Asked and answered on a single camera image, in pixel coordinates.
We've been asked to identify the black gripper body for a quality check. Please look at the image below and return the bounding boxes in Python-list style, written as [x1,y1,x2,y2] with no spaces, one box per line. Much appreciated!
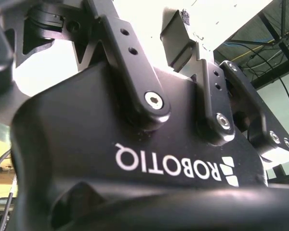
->
[4,61,289,231]

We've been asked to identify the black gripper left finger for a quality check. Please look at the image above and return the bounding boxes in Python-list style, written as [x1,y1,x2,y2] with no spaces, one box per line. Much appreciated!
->
[0,0,171,132]

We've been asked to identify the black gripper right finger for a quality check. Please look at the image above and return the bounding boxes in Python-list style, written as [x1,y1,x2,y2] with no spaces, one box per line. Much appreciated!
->
[160,8,289,154]

